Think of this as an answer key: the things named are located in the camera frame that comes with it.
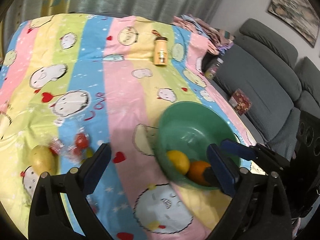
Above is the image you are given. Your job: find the grey sofa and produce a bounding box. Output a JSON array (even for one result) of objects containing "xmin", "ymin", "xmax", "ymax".
[{"xmin": 209, "ymin": 18, "xmax": 319, "ymax": 159}]

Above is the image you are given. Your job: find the red patterned box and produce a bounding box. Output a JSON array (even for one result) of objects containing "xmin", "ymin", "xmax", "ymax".
[{"xmin": 228, "ymin": 89, "xmax": 252, "ymax": 115}]

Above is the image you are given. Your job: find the clear plastic bottle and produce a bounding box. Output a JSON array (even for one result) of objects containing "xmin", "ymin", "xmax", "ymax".
[{"xmin": 204, "ymin": 57, "xmax": 223, "ymax": 80}]

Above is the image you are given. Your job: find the yellow-green pear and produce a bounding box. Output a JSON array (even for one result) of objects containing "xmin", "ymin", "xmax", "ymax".
[{"xmin": 28, "ymin": 145, "xmax": 57, "ymax": 175}]

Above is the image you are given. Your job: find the yellow grapefruit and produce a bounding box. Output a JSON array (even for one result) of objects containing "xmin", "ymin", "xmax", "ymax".
[{"xmin": 167, "ymin": 150, "xmax": 190, "ymax": 175}]

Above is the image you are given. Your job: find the framed wall picture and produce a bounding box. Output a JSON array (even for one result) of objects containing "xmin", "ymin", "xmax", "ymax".
[{"xmin": 267, "ymin": 0, "xmax": 319, "ymax": 47}]

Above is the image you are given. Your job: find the plastic-wrapped red fruit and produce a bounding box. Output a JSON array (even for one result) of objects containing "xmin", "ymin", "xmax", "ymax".
[{"xmin": 49, "ymin": 137, "xmax": 67, "ymax": 157}]

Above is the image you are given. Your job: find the green plastic bowl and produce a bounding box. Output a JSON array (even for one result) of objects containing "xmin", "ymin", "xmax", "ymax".
[{"xmin": 155, "ymin": 101, "xmax": 238, "ymax": 191}]

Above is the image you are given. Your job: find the folded pink cloth pile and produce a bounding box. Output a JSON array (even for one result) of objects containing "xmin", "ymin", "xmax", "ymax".
[{"xmin": 172, "ymin": 14, "xmax": 235, "ymax": 56}]

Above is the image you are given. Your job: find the red tomato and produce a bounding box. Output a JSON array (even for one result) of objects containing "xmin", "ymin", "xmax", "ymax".
[{"xmin": 74, "ymin": 132, "xmax": 89, "ymax": 149}]

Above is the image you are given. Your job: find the orange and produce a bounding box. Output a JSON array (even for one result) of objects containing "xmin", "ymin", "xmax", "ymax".
[{"xmin": 187, "ymin": 160, "xmax": 211, "ymax": 186}]

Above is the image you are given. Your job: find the colourful cartoon bed sheet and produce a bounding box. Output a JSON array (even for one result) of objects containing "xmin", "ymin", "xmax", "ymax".
[{"xmin": 1, "ymin": 14, "xmax": 255, "ymax": 239}]

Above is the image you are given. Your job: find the yellow cartoon bottle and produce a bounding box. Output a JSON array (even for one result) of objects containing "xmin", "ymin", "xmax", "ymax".
[{"xmin": 152, "ymin": 29, "xmax": 168, "ymax": 66}]

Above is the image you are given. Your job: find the small green fruit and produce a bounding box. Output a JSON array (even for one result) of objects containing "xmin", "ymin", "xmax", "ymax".
[{"xmin": 85, "ymin": 147, "xmax": 95, "ymax": 159}]

